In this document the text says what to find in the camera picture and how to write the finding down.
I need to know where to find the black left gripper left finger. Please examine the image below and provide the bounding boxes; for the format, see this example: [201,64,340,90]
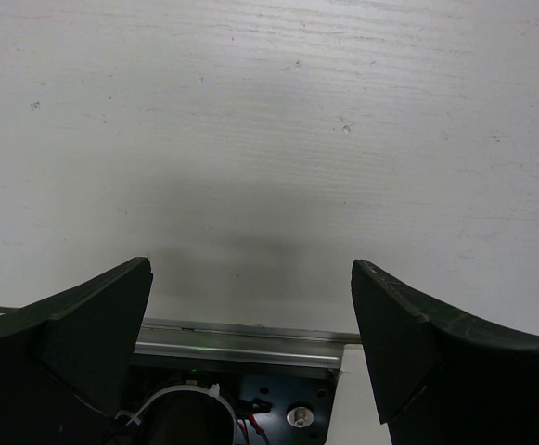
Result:
[0,257,152,444]

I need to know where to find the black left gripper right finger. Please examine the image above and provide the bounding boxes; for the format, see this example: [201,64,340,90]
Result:
[351,260,539,444]

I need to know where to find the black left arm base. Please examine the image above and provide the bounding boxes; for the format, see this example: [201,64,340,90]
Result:
[111,356,337,444]

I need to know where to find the aluminium table rail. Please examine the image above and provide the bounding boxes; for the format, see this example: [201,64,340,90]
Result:
[135,318,361,369]

